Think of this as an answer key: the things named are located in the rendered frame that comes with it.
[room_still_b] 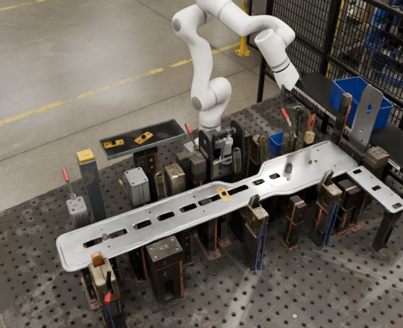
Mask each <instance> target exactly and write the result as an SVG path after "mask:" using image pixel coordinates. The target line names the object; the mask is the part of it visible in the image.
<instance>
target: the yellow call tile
mask: <svg viewBox="0 0 403 328"><path fill-rule="evenodd" d="M77 156H78V158H79V161H80V162H84V161H88V160H90V159H94V155H93V153H92V151H91V149H88V150H83V151H81V152H77Z"/></svg>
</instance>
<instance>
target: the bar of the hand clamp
mask: <svg viewBox="0 0 403 328"><path fill-rule="evenodd" d="M303 113H304V111H303V110H302V109H301V107H300V106H299V105H297V106H295V107H292V118H291V135H292V136H293V138H294V133H295V132H296V134H297V137H296V139H299V134H300V116H301V115H303ZM293 141H294V139H293Z"/></svg>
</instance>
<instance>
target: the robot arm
mask: <svg viewBox="0 0 403 328"><path fill-rule="evenodd" d="M214 16H215V17H216V18H218V19H219V20H220V21H221V22H222V23H224V24H225V25H226V26H227V27H229V28H230V29H231V30H232V31H233V32H234V33H236V34H237V35H239V36H241V37H244V36H248V35H249V34H252V33H254V32H256V31H261V30H264V31H262V32H261V33H259V34H258V35H257V36H256V38H255V43H256V44H257V47H258V48H259V50H260V51H261V53H262V54H263V57H264V58H265V60H266V62H267V63H268V65H269V66H270V68H271V70H272V71H273V72H274V77H275V79H276V82H277V84H278V86H279V88H280V89H281V96H283V97H287V98H288V100H289V101H290V103H296V99H295V98H294V96H293V95H292V93H291V90H292V88H293V87H294V85H295V84H296V85H297V87H298V88H299V89H304V88H305V86H304V84H303V82H302V81H301V80H302V78H301V77H300V69H299V68H295V67H294V66H293V64H292V63H291V62H290V60H289V58H288V56H287V54H286V52H285V48H286V47H287V46H288V45H289V44H290V43H291V42H292V41H293V40H294V38H295V33H294V31H293V30H292V29H291V28H290V27H289V26H288V25H286V24H285V23H284V22H282V21H281V20H279V19H278V18H276V17H274V16H268V15H261V16H249V15H247V14H246V13H245V12H244V11H243V10H241V9H240V8H239V7H238V6H237V5H236V4H235V3H233V2H232V1H231V0H196V4H194V5H192V6H189V7H187V8H185V9H183V10H181V11H179V12H178V13H177V14H175V16H174V17H173V20H172V27H173V30H174V33H175V34H176V35H177V36H178V37H179V38H180V39H182V40H183V41H184V42H185V43H186V45H187V46H188V48H189V50H190V54H191V57H192V62H193V66H194V76H193V80H192V88H191V101H192V104H193V106H194V107H195V109H197V110H199V111H200V114H199V131H200V130H202V129H204V130H205V131H209V130H213V129H216V130H217V131H220V129H221V116H222V113H223V112H224V109H225V108H226V106H227V104H228V102H229V99H230V97H231V85H230V83H229V81H228V80H227V79H225V78H223V77H217V78H215V79H213V80H211V81H209V79H210V76H211V72H212V70H213V56H212V53H211V47H210V45H209V43H208V41H206V40H205V39H204V38H202V37H200V36H198V34H197V32H196V29H197V28H198V27H200V26H202V25H204V24H206V23H208V22H209V21H211V20H212V19H213V18H214ZM287 89H288V90H287ZM287 91H289V94H288V93H287Z"/></svg>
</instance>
